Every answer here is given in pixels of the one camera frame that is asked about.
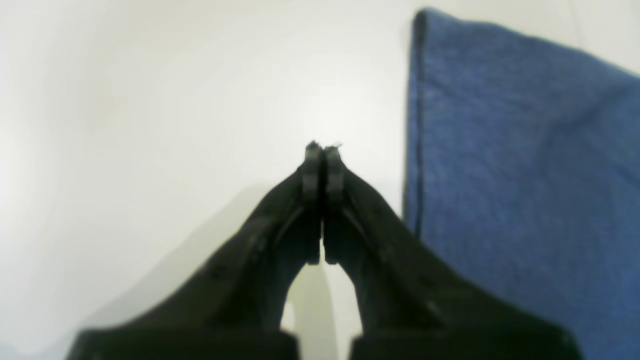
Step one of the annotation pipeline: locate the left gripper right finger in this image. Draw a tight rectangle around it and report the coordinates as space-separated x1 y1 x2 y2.
323 146 582 360

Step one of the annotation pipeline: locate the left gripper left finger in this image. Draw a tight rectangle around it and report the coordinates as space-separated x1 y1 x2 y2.
67 142 323 360

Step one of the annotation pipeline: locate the blue grey T-shirt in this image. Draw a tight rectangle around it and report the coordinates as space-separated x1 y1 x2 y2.
404 7 640 360

